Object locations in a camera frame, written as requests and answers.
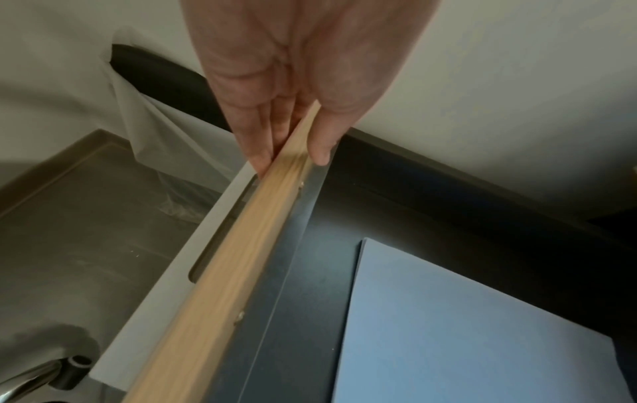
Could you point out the person's left hand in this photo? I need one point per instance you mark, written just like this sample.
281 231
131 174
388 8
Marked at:
298 51

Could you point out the grey-blue drawer mat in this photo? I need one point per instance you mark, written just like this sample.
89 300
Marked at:
458 334

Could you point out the small black cylinder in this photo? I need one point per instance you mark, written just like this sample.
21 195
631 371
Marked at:
73 372

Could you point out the clear plastic bin bag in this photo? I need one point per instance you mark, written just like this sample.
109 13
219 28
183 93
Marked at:
149 130

